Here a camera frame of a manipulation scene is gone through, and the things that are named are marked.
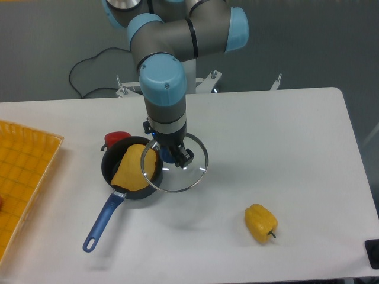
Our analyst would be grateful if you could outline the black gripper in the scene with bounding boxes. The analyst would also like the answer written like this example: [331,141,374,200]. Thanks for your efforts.
[143,120,194,167]

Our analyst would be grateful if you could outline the glass pot lid blue knob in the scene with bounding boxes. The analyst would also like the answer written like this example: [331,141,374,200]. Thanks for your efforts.
[140,133,209,193]

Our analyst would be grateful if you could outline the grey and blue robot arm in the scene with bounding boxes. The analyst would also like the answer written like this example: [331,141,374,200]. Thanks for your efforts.
[102,1,249,167]

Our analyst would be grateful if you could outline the yellow mango in pot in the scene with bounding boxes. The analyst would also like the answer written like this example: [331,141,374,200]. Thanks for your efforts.
[111,144,158,191]

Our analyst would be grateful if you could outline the red bell pepper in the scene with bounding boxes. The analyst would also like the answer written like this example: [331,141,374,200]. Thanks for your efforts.
[101,131,131,151]

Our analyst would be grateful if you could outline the yellow bell pepper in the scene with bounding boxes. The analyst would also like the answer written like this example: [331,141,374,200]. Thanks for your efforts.
[244,204,278,244]

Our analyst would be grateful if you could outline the yellow plastic basket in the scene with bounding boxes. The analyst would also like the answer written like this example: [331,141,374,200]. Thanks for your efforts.
[1,120,64,263]

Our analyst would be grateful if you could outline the black device at table edge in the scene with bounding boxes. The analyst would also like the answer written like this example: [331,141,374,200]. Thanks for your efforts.
[364,239,379,269]

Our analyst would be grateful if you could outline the dark pot with blue handle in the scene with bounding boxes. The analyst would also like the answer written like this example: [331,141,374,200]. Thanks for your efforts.
[82,136,162,253]

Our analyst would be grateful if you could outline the black cable on floor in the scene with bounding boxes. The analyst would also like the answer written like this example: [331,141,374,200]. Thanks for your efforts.
[69,47,133,99]

